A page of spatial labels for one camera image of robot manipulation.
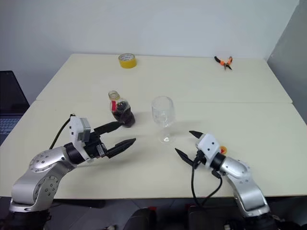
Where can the orange yellow bottle cap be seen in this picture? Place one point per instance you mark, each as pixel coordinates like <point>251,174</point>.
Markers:
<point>223,150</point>

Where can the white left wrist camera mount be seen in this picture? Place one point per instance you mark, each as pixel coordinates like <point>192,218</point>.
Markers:
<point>76,129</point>

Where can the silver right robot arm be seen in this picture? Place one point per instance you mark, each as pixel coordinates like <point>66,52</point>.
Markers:
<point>242,182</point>

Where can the yellow tape roll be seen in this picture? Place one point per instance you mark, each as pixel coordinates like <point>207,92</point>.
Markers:
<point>127,62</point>

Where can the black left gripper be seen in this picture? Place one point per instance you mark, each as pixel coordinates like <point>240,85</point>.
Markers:
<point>92,146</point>

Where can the small dark liquid bottle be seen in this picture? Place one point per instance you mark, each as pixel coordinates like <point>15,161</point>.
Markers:
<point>123,115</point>

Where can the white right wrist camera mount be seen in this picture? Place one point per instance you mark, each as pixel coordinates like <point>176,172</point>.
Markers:
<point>209,145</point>

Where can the clear wine glass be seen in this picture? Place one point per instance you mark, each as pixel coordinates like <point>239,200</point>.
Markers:
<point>163,112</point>

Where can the dark laptop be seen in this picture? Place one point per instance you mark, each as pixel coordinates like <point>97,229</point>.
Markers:
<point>10,100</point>

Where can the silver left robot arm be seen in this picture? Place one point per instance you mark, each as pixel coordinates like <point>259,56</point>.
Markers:
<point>40,175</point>

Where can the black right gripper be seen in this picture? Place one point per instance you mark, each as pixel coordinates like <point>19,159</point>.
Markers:
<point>201,158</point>

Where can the orange black pliers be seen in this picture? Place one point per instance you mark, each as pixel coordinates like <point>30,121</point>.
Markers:
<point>223,62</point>

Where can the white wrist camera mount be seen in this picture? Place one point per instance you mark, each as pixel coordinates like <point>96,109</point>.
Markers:
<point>76,129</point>
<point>209,145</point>

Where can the dark rounded shape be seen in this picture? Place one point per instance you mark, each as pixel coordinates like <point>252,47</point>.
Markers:
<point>141,219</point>

